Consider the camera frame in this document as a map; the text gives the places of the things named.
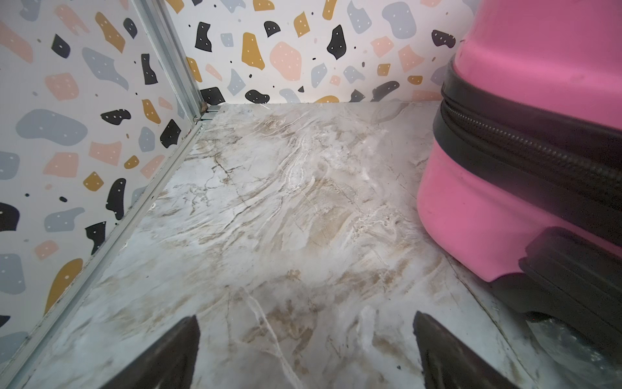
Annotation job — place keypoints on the pink hard-shell kids suitcase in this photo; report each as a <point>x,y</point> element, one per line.
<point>523,183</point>

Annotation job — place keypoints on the left aluminium corner post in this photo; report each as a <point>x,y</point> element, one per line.
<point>161,31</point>

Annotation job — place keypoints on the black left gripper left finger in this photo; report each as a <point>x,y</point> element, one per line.
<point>167,363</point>

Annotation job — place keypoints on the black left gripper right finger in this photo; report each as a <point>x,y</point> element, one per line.
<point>448,363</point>

